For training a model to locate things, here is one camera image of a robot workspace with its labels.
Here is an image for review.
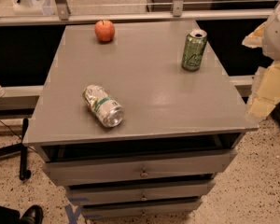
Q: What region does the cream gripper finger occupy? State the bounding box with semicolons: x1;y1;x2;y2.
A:
247;61;280;119
242;22;266;49

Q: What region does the green soda can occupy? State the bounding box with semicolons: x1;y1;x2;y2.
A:
181;29;207;72

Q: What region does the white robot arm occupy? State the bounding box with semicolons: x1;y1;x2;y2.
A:
242;2;280;119

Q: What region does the red apple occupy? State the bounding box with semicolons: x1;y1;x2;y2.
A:
94;20;115;42

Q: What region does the silver crushed can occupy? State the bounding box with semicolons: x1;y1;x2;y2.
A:
82;85;124;128

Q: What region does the middle grey drawer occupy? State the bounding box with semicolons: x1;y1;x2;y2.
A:
66;180;215;205

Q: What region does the grey drawer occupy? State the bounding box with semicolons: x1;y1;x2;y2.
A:
82;198;202;219
43;149;237;186
66;180;215;205

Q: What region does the top grey drawer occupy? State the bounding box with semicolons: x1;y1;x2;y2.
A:
43;149;237;186

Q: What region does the bottom grey drawer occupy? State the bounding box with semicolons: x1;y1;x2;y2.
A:
82;198;202;219

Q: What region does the black shoe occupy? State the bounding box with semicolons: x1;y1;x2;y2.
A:
19;205;43;224

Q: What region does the black tripod stand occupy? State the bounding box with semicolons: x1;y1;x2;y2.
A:
0;118;31;181

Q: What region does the metal railing frame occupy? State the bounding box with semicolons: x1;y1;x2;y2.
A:
0;0;280;26

